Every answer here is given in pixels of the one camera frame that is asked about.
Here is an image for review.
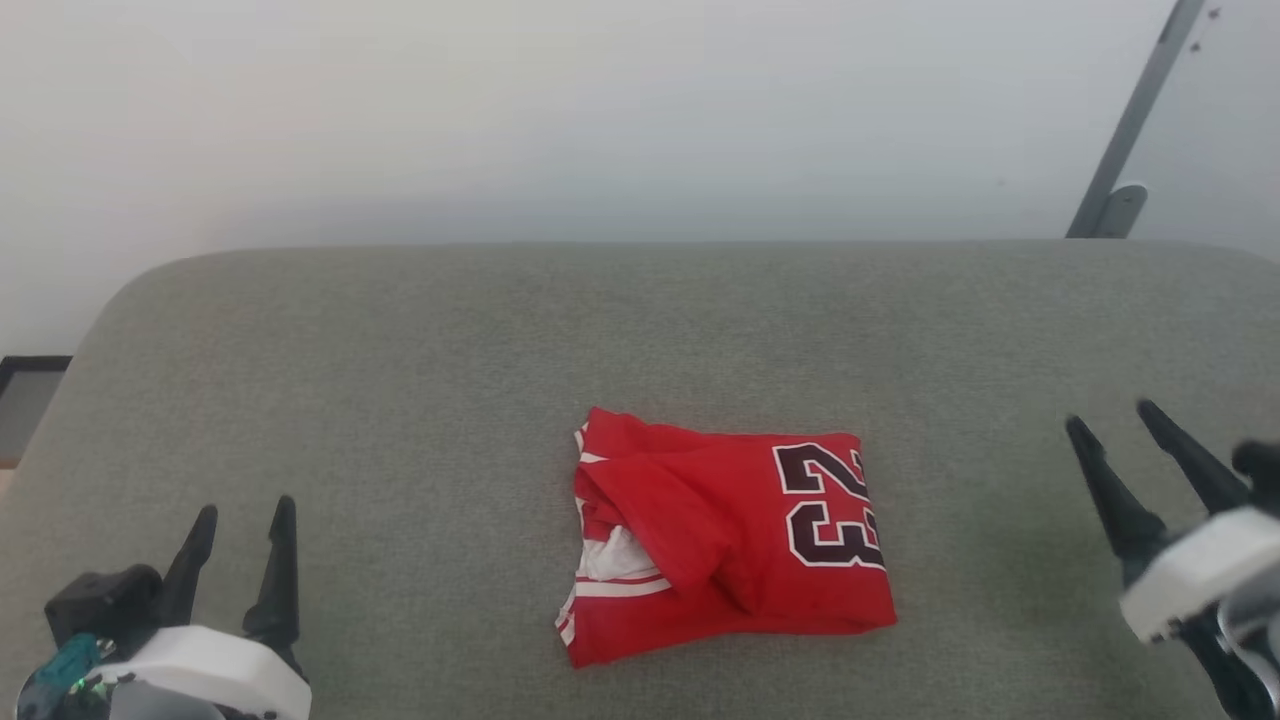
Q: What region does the grey slanted metal bar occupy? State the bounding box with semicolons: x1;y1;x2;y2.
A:
1065;0;1209;239

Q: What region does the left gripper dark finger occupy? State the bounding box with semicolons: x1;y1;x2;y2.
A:
155;505;219;630
243;495;302;657

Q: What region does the grey fabric sofa cushion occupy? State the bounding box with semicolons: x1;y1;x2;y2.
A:
0;240;1280;720

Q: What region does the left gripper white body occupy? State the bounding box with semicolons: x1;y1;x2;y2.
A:
15;624;314;720

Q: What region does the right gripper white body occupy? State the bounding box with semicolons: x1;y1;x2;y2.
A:
1119;506;1280;720

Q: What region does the grey metal bar bracket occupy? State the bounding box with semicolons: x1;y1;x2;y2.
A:
1094;184;1150;239

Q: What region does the red and white basketball jersey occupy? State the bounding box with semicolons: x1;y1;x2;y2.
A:
555;406;899;670

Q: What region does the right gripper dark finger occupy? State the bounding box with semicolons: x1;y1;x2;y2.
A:
1137;400;1252;517
1065;415;1167;587

